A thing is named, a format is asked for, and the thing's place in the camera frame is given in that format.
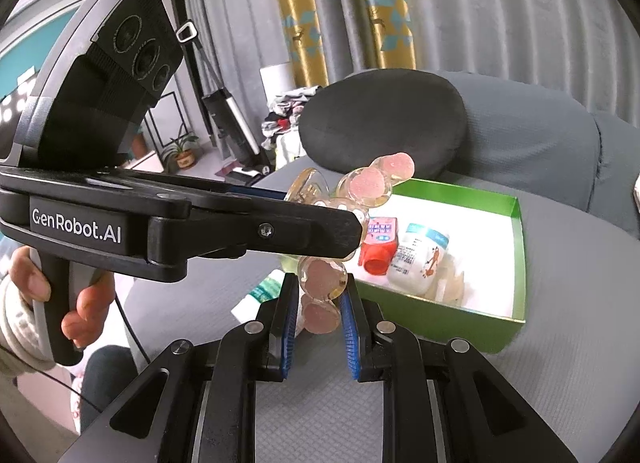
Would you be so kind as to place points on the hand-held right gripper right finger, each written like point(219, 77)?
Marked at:
point(350, 338)

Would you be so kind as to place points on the pile of clothes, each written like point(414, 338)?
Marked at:
point(285, 108)

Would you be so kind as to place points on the person's left hand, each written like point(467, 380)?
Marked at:
point(90, 313)

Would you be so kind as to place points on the potted plant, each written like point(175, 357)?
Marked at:
point(182, 150)

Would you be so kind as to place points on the grey sofa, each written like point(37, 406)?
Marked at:
point(550, 293)

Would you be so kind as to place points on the person's leg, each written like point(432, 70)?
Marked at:
point(107, 378)

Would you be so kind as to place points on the green cardboard box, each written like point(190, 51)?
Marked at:
point(450, 328)

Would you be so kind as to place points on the teal screen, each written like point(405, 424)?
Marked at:
point(30, 58)

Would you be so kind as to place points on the white bottle with printed label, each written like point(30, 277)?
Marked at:
point(417, 258)

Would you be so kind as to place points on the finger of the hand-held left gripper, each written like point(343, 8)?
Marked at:
point(300, 233)
point(260, 192)

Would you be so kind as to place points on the gold patterned curtain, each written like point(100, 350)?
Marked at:
point(382, 8)
point(300, 18)

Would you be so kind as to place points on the white container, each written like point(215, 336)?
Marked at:
point(277, 78)

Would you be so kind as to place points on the small red pink box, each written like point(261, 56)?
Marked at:
point(380, 248)

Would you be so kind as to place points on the grey curtain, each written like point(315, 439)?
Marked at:
point(500, 18)

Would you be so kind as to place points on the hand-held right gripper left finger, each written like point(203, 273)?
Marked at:
point(287, 328)

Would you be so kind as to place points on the white green striped packet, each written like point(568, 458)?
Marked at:
point(260, 293)

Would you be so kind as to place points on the clear pink bubble toy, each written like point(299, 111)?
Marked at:
point(322, 283)

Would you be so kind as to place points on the person's left forearm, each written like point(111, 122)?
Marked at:
point(20, 333)

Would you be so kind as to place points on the dark grey cushion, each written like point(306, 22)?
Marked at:
point(375, 118)

